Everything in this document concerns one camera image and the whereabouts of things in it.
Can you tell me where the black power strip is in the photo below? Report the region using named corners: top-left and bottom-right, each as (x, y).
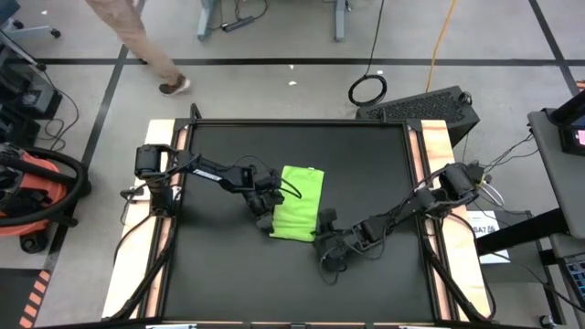
top-left (221, 16), bottom-right (255, 34)

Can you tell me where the grey office chair base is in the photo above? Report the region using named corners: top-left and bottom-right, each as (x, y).
top-left (0, 17), bottom-right (62, 40)

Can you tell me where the black vacuum hose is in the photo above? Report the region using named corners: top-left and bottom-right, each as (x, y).
top-left (0, 145), bottom-right (91, 229)

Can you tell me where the black keypad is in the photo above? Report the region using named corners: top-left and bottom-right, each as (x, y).
top-left (564, 258), bottom-right (585, 299)

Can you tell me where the black equipment box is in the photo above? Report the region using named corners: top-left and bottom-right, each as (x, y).
top-left (0, 58), bottom-right (63, 121)

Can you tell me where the orange hanging cable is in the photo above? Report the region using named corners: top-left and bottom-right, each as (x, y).
top-left (424, 0), bottom-right (458, 92)

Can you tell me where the grey desk leg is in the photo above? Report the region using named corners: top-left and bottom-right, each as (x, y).
top-left (333, 0), bottom-right (351, 43)
top-left (196, 0), bottom-right (218, 41)

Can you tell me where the black computer tower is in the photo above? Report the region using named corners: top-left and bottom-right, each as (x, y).
top-left (355, 85), bottom-right (481, 147)

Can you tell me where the walking person's leg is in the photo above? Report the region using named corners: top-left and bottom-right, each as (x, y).
top-left (84, 0), bottom-right (192, 98)

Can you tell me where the black monitor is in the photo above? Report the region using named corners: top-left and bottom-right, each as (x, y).
top-left (542, 89), bottom-right (585, 157)

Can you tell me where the orange vacuum cleaner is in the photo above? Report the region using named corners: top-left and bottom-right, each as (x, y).
top-left (0, 143), bottom-right (69, 255)

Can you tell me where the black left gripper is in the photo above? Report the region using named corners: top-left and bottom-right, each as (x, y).
top-left (243, 175), bottom-right (287, 235)

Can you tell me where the black coiled cable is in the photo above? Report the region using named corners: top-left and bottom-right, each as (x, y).
top-left (347, 0), bottom-right (388, 109)

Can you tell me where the white paper sheet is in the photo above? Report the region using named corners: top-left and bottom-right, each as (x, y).
top-left (465, 209), bottom-right (511, 265)

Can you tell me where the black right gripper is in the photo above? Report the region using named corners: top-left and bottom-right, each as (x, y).
top-left (314, 207), bottom-right (381, 271)

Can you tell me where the grey side table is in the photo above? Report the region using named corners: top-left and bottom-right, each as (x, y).
top-left (527, 109), bottom-right (585, 239)

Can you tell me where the green microfibre towel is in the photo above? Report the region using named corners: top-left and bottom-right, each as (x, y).
top-left (269, 164), bottom-right (326, 244)

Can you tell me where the orange striped floor mat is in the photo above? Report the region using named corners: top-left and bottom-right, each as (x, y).
top-left (0, 268), bottom-right (53, 329)

